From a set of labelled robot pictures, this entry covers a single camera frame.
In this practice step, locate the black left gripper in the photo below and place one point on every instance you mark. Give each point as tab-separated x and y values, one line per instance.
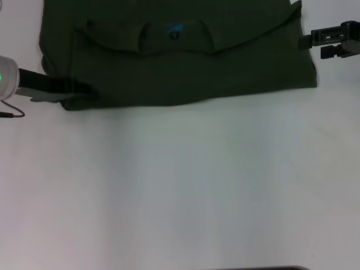
45	84

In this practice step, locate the dark green FREE t-shirt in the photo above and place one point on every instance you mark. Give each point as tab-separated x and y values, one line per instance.
182	70

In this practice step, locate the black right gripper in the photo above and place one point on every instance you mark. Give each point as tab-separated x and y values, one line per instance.
353	39

